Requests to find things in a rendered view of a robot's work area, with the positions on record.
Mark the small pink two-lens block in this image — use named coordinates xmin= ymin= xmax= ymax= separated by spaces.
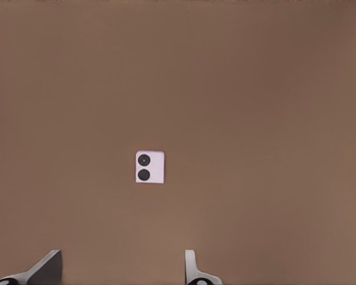
xmin=135 ymin=150 xmax=166 ymax=185

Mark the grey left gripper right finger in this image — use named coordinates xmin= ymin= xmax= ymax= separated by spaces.
xmin=185 ymin=249 xmax=223 ymax=285

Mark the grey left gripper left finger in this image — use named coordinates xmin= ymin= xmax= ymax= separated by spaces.
xmin=0 ymin=249 xmax=63 ymax=285

